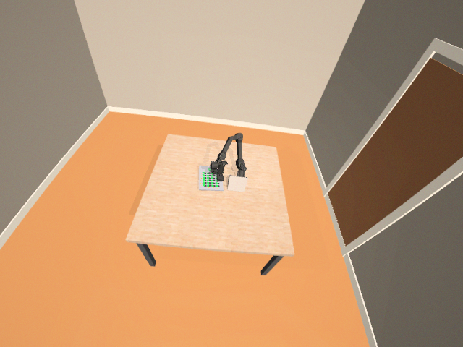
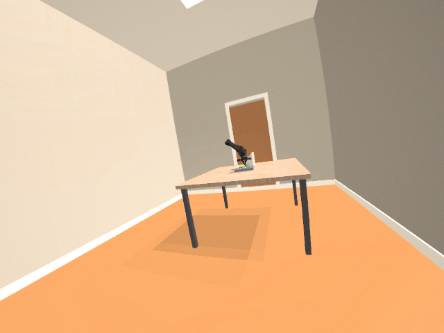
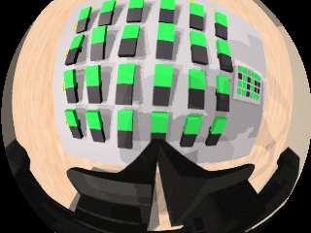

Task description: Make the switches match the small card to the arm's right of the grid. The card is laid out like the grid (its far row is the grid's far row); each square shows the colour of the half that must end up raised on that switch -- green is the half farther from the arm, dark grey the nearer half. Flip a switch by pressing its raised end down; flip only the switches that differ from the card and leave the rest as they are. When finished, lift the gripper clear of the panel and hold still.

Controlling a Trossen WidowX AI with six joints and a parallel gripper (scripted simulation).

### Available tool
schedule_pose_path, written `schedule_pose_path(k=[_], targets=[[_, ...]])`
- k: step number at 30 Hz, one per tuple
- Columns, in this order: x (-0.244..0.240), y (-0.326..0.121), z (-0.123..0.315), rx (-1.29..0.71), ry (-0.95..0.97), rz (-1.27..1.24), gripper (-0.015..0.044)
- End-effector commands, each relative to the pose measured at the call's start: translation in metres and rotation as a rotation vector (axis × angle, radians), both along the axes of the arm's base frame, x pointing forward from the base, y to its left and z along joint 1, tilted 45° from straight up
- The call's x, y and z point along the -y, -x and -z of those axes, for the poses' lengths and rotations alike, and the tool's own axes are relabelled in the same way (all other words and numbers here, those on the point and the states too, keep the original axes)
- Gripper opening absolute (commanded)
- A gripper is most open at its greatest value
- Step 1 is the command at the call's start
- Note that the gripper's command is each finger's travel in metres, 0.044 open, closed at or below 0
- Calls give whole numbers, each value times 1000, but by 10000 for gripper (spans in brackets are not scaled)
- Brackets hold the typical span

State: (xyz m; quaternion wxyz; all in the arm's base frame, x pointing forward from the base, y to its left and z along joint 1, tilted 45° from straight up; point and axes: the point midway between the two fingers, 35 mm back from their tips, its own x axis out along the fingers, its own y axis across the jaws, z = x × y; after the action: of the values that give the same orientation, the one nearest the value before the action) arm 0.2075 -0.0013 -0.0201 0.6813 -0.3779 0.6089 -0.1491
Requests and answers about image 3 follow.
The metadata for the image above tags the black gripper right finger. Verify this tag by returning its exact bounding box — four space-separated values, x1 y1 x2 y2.
158 139 256 228

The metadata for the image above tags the grey switch panel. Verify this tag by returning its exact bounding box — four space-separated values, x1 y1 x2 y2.
53 0 267 167

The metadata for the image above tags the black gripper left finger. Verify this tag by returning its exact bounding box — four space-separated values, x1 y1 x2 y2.
66 139 159 228

